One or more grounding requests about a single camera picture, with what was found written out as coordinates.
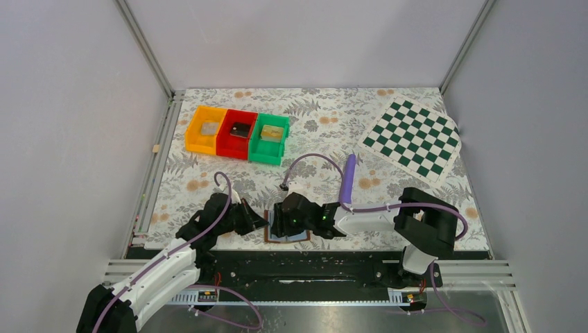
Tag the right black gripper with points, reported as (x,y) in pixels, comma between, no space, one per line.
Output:
(281,226)

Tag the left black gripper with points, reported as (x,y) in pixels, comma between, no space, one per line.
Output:
(252,220)

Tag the brown leather card holder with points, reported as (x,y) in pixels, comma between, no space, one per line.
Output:
(271,238)

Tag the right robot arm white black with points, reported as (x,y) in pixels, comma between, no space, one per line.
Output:
(428,224)

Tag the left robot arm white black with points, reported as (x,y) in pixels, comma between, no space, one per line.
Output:
(126,306)

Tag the gold card in green bin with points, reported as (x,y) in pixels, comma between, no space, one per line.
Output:
(271,133)

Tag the grey card in yellow bin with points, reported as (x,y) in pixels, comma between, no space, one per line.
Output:
(209,128)

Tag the green plastic bin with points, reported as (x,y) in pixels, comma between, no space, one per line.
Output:
(268,152)

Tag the floral table mat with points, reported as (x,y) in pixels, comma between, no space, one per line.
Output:
(325,127)

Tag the red plastic bin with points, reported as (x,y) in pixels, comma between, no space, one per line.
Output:
(231,146)

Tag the yellow plastic bin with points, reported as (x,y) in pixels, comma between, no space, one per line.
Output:
(194,141)

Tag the green white checkered board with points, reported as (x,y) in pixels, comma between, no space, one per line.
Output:
(420,141)

